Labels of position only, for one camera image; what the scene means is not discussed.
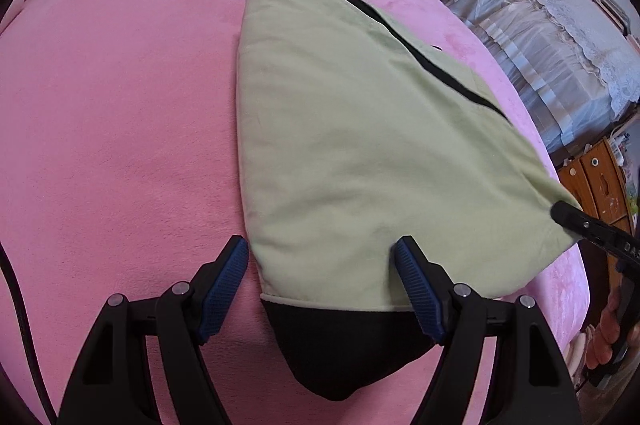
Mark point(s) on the person's right hand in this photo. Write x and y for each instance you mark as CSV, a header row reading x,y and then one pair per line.
x,y
602,335

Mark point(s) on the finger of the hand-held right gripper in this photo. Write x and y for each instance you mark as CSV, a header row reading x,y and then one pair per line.
x,y
580,221

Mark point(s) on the pink bed blanket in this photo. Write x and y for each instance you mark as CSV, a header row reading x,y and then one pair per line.
x,y
125,130

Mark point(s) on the white lace covered sofa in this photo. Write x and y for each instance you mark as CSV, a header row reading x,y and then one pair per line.
x,y
540,25

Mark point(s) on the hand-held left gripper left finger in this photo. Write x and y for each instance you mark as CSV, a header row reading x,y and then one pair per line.
x,y
222,290

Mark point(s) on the green and black jacket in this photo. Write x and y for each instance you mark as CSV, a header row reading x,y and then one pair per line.
x,y
340,145

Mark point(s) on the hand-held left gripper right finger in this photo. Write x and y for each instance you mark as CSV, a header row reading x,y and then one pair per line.
x,y
417,287

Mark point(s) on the wooden drawer cabinet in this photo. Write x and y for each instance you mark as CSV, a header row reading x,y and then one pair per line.
x,y
600,185

